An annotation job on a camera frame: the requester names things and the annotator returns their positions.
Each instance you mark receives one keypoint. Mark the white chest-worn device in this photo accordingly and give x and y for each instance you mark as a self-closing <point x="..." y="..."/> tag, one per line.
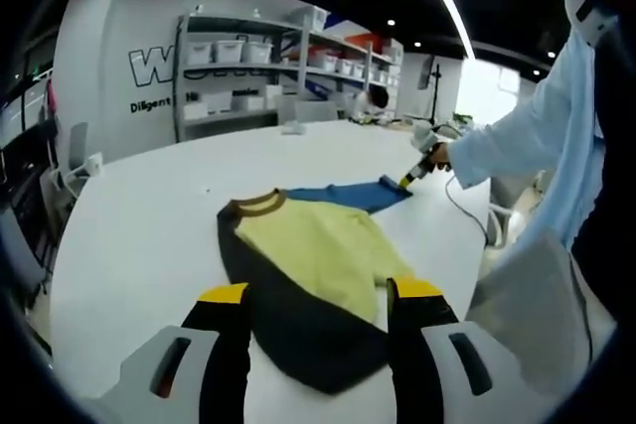
<point x="586" y="22"/>

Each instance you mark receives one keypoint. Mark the person's right hand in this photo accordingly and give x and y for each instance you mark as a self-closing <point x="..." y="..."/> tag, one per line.
<point x="441" y="156"/>

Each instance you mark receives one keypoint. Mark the black screen on tripod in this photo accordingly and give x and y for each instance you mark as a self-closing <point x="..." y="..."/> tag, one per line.
<point x="427" y="71"/>

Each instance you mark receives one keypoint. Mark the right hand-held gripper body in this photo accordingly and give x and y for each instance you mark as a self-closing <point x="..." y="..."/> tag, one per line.
<point x="426" y="138"/>

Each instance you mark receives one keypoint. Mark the yellow garment with coloured sleeves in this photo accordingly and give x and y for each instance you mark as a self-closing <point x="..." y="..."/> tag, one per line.
<point x="308" y="245"/>

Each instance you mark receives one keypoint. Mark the white cup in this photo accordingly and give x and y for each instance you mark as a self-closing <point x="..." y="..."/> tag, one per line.
<point x="95" y="165"/>

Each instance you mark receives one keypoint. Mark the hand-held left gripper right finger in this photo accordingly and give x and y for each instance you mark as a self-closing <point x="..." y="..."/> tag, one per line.
<point x="417" y="359"/>

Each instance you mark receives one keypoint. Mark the row of white shelf boxes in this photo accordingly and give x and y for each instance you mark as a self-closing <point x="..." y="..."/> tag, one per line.
<point x="218" y="103"/>

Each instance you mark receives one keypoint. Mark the white crumpled object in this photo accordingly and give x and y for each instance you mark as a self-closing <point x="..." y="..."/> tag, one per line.
<point x="293" y="128"/>

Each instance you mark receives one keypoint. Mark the pink hanging cloth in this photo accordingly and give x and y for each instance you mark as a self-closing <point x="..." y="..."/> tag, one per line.
<point x="50" y="96"/>

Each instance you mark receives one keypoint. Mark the grey metal shelf rack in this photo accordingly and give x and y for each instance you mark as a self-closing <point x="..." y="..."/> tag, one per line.
<point x="303" y="46"/>

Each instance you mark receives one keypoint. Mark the white grey office chair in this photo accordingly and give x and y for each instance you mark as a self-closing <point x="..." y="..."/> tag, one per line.
<point x="77" y="146"/>

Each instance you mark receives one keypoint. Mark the dark office desk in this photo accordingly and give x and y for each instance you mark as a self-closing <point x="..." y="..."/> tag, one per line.
<point x="25" y="195"/>

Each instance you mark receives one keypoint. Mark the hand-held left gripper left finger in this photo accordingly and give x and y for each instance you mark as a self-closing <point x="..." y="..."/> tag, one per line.
<point x="223" y="359"/>

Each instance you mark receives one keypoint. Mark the row of white storage bins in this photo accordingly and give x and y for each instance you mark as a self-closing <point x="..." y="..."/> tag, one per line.
<point x="228" y="49"/>

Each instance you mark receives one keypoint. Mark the grey chair backs by shelf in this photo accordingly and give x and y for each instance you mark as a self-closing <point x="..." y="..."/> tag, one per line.
<point x="308" y="110"/>

